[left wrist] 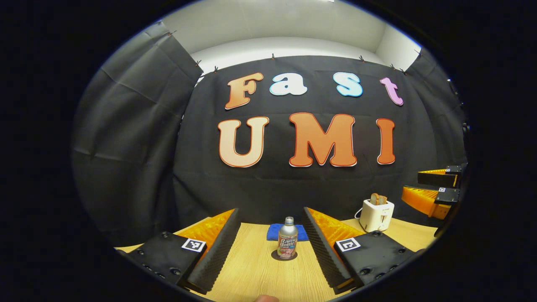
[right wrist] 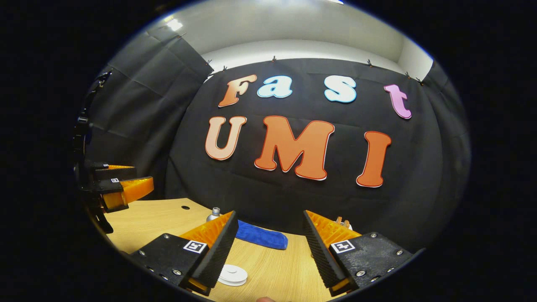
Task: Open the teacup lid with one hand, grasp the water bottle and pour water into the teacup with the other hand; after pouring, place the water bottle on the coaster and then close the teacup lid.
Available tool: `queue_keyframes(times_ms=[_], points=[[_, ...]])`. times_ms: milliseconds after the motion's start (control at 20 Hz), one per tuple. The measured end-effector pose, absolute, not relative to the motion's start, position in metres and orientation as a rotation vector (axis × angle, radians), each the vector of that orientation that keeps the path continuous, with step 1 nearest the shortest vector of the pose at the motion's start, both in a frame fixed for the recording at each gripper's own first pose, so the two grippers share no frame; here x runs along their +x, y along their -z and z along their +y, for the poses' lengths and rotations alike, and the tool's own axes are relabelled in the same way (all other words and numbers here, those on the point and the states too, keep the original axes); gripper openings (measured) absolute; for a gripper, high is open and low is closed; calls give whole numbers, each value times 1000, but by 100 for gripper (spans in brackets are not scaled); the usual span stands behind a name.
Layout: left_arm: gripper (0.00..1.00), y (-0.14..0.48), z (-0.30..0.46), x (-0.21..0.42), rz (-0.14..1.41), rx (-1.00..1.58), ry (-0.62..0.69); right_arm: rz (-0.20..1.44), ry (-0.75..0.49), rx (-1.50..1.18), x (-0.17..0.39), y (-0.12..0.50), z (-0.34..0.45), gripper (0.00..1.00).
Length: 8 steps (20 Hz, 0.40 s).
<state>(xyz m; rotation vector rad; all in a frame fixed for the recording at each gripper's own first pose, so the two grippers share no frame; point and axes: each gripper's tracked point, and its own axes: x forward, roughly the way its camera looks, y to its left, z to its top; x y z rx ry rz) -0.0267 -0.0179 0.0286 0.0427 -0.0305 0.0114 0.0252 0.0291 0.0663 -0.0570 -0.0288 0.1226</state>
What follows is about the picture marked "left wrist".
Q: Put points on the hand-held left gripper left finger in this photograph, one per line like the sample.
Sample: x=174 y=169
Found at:
x=218 y=256

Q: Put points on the white toaster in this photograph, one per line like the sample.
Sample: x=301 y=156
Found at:
x=375 y=216

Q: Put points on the dark round coaster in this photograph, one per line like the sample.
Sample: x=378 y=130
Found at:
x=275 y=256

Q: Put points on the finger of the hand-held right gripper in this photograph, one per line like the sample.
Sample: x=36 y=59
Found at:
x=423 y=200
x=436 y=178

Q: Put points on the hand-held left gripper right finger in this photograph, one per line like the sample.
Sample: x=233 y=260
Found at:
x=323 y=256

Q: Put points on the silver water bottle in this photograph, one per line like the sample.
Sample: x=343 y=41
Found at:
x=288 y=237

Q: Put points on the toasted bread slice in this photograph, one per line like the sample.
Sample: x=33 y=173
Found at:
x=383 y=199
x=374 y=199

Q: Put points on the blue folded towel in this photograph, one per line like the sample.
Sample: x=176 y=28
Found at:
x=272 y=232

